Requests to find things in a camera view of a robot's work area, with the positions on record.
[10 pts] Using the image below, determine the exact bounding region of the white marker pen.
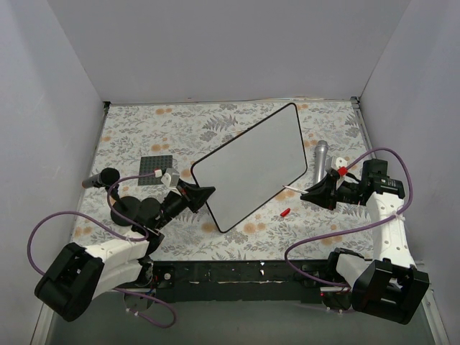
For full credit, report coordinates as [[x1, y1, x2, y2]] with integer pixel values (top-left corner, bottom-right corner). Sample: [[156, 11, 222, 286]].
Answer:
[[283, 185, 308, 195]]

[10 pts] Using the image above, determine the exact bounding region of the red marker cap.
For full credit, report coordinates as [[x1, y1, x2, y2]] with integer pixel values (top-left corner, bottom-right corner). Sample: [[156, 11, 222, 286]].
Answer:
[[280, 208, 290, 217]]

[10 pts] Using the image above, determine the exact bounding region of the white board with black frame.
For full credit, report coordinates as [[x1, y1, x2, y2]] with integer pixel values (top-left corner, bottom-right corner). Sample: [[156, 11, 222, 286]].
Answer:
[[190, 103, 308, 234]]

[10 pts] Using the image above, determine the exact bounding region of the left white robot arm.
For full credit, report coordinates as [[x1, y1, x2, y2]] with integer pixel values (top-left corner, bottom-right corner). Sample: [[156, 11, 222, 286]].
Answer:
[[33, 170, 216, 321]]

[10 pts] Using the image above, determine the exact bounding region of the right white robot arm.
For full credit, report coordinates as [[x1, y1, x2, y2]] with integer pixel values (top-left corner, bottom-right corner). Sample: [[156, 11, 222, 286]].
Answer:
[[301, 157, 429, 324]]

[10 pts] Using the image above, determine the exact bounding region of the silver microphone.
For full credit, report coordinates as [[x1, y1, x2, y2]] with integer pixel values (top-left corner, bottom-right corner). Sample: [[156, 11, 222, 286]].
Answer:
[[313, 140, 328, 185]]

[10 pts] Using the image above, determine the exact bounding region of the dark grey studded baseplate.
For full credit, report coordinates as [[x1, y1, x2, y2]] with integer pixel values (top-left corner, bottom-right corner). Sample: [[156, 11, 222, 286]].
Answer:
[[138, 155, 173, 186]]

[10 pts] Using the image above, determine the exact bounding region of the floral patterned table mat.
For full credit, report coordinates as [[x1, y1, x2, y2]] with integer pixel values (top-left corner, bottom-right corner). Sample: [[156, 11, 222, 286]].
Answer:
[[92, 101, 373, 261]]

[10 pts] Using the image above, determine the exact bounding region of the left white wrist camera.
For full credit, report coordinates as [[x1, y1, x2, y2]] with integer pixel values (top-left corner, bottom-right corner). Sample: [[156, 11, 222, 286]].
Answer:
[[155, 167, 180, 193]]

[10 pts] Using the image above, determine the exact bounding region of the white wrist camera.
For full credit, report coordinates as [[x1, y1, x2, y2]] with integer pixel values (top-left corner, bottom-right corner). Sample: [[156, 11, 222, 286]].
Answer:
[[326, 156, 348, 188], [155, 167, 180, 193]]

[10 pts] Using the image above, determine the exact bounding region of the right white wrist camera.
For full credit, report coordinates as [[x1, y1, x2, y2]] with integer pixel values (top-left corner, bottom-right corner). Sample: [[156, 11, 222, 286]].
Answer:
[[326, 156, 348, 188]]

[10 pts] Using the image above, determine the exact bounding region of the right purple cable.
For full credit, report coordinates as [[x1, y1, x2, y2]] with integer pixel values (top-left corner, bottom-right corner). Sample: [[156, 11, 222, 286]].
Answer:
[[283, 147, 414, 292]]

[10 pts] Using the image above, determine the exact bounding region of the black microphone with red ring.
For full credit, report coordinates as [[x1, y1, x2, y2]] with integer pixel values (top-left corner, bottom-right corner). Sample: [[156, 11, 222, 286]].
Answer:
[[82, 167, 120, 189]]

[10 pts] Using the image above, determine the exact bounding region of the black front mounting rail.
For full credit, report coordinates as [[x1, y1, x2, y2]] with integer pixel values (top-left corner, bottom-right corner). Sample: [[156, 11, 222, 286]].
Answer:
[[139, 259, 336, 303]]

